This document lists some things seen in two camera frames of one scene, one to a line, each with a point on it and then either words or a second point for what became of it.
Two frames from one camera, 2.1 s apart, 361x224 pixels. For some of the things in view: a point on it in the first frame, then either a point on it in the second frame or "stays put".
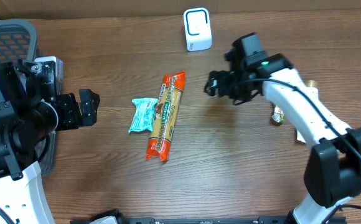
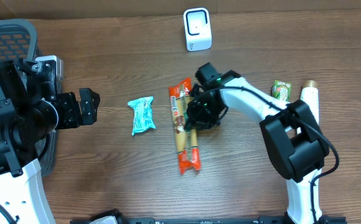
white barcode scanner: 198,28 stays put
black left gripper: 89,108 stays put
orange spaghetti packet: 168,101 to 187,141
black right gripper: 225,78 to 200,122
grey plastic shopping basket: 5,41 stays put
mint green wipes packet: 142,119 stays put
